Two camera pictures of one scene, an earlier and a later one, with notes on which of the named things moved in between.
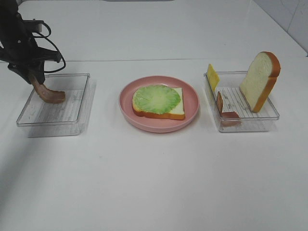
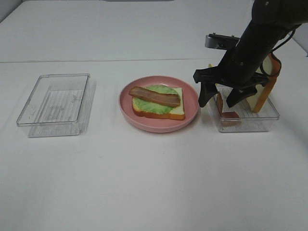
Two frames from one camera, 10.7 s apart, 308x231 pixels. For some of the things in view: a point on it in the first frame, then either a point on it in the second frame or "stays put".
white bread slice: (177, 112) stays put
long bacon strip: (54, 96) to (165, 99)
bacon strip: (227, 119) stays put
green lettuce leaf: (160, 99) stays put
